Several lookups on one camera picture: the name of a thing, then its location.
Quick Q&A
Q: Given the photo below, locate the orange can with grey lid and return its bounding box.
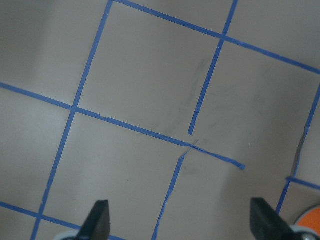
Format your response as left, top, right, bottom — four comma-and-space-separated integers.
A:
294, 205, 320, 235

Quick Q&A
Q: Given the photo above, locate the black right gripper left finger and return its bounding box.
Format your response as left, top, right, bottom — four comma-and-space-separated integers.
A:
77, 200, 111, 240

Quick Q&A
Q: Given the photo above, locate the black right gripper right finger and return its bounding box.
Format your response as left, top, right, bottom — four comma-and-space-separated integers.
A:
250, 197, 296, 240

